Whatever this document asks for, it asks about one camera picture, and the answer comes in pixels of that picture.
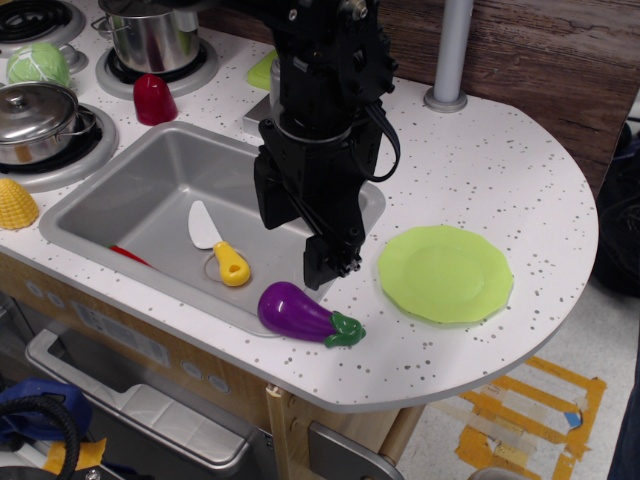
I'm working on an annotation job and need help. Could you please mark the blue clamp with hose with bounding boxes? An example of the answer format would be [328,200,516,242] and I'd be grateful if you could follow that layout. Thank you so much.
[1,378,93,479]

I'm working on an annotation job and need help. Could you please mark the red toy pepper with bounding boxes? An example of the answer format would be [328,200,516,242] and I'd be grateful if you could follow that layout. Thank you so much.
[108,245,154,268]

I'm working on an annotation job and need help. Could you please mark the green toy cabbage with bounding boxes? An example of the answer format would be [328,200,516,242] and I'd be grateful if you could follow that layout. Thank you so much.
[6,42,71,87]

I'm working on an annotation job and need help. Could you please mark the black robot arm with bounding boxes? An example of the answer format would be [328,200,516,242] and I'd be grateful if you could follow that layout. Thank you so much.
[254,1,400,290]

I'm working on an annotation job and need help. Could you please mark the white yellow toy knife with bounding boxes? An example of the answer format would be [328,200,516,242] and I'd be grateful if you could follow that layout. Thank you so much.
[187,200,251,287]

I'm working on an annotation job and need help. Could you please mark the purple toy eggplant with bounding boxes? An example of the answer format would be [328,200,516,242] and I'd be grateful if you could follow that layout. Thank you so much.
[257,282,366,348]

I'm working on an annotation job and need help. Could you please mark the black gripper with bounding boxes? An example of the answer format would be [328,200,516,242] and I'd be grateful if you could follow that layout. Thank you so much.
[254,115,382,290]

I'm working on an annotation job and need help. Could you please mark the red toy cup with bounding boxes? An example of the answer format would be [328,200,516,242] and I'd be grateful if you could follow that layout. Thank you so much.
[133,73,178,126]

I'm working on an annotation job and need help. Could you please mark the green plastic plate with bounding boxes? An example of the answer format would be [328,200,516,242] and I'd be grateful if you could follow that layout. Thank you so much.
[378,225,514,324]

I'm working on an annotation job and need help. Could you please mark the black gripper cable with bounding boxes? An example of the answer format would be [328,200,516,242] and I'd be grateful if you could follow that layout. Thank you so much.
[349,102,403,183]

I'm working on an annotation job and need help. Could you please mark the open steel pot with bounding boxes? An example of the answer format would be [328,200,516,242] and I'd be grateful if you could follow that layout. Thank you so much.
[92,1,200,73]

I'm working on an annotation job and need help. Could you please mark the green plastic board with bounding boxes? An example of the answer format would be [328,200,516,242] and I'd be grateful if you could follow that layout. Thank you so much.
[247,50,277,91]

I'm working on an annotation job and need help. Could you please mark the grey metal pole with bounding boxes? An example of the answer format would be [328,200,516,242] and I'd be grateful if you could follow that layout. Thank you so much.
[424,0,474,113]

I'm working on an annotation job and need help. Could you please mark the grey toy sink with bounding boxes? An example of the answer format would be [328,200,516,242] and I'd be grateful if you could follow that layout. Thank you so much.
[38,121,387,337]

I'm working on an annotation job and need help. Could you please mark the grey oven door handle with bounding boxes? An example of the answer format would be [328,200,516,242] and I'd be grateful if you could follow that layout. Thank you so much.
[26,329,277,479]

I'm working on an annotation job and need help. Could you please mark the yellow toy corn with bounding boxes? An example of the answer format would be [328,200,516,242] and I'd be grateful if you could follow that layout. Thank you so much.
[1,178,40,230]

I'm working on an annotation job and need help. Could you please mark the steel pot with lid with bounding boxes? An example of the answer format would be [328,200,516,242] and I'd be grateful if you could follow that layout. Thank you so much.
[1,82,96,166]

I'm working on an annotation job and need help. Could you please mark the black coil burner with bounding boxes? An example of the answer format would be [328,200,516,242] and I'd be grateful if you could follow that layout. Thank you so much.
[1,1,86,45]

